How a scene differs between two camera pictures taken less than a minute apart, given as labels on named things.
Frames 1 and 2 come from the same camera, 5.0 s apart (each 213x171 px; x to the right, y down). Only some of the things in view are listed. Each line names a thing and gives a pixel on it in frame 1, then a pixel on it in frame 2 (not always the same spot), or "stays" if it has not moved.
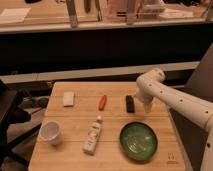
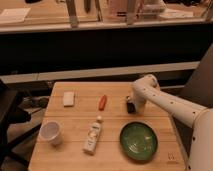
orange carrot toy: (102, 103) stays
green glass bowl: (138, 141) stays
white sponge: (68, 98) stays
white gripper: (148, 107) → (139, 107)
